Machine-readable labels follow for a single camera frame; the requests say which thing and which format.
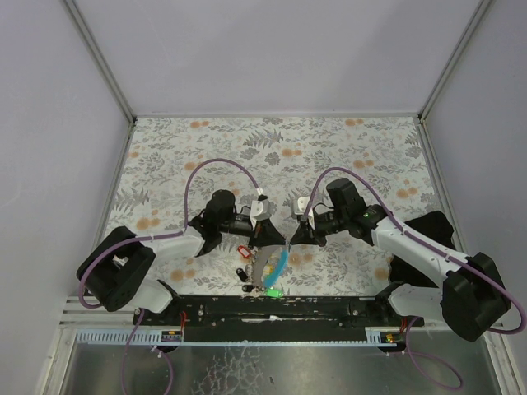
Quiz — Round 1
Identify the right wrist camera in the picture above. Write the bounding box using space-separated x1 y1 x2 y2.
291 197 313 221

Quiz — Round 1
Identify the metal key organizer disc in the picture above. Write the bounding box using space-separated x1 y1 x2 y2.
249 245 289 294

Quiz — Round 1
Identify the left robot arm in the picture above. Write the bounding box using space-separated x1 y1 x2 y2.
77 189 286 313

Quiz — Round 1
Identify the green key tag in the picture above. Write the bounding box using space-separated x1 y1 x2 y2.
265 289 282 298

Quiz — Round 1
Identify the floral table mat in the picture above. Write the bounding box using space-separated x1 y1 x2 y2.
100 117 445 295

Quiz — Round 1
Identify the white cable duct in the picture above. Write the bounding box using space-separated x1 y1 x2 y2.
76 325 400 348

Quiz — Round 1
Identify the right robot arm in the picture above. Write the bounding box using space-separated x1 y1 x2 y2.
291 178 511 342

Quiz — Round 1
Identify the red key tag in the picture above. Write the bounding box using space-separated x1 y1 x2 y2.
237 245 252 259

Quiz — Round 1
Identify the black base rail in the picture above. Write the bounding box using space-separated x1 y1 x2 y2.
142 295 410 328

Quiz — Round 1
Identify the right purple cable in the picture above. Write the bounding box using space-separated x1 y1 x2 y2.
302 166 527 390

